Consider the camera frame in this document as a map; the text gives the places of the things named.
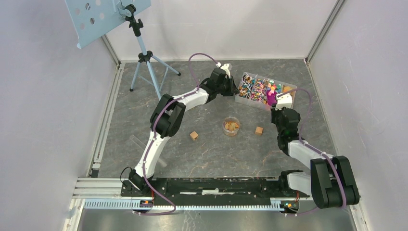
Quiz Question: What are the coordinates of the clear compartment candy box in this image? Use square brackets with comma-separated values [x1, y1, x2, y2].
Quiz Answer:
[235, 72, 297, 111]

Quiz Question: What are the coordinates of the magenta plastic scoop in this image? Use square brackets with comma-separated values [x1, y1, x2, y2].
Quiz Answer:
[266, 83, 277, 106]

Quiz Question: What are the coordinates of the clear glass jar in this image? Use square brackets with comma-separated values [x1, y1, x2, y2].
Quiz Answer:
[222, 116, 241, 137]

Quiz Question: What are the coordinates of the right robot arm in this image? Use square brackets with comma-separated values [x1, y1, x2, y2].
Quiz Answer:
[271, 107, 360, 209]

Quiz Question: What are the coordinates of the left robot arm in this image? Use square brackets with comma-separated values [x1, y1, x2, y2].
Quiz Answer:
[129, 64, 238, 196]

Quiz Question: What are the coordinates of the plain wooden cube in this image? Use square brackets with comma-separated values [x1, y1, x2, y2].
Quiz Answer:
[255, 127, 263, 135]

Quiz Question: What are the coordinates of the wooden letter cube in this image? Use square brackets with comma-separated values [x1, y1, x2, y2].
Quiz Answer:
[190, 131, 199, 141]

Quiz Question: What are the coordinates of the light blue music stand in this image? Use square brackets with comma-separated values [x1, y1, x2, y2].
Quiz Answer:
[64, 0, 181, 100]

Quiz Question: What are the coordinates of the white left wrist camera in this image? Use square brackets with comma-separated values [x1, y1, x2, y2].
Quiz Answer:
[216, 62, 232, 78]

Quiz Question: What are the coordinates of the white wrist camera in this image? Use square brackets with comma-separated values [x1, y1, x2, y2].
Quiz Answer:
[275, 93, 293, 110]
[216, 62, 232, 78]

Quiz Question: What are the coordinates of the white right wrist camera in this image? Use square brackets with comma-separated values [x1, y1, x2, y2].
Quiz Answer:
[275, 93, 293, 110]

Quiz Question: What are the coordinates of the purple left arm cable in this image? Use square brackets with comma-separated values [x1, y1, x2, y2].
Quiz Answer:
[133, 52, 220, 217]

